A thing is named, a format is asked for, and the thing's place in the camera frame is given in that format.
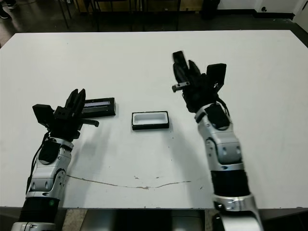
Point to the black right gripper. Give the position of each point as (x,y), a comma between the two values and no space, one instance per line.
(199,93)

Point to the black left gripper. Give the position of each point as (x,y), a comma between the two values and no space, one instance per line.
(65,125)

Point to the small black camera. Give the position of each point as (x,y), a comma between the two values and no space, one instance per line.
(179,57)

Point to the black box lid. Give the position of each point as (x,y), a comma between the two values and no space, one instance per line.
(103,110)

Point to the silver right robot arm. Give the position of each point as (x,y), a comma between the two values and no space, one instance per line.
(226,154)

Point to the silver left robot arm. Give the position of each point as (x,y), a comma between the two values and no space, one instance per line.
(48,173)

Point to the black box with white lining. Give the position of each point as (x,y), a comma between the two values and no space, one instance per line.
(149,127)

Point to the black bin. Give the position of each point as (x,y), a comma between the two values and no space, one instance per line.
(210,9)

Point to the wooden shipping crate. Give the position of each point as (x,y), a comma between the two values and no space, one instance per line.
(191,4)

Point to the black mesh chair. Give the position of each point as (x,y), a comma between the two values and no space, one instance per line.
(97,16)

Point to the black door stopper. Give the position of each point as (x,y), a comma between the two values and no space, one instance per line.
(264,9)

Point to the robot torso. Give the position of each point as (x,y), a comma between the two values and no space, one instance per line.
(144,220)

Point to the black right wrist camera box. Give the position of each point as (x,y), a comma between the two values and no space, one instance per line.
(216,74)

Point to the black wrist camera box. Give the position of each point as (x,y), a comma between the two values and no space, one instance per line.
(216,74)
(43,115)

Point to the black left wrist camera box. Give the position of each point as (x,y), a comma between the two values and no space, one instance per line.
(43,115)

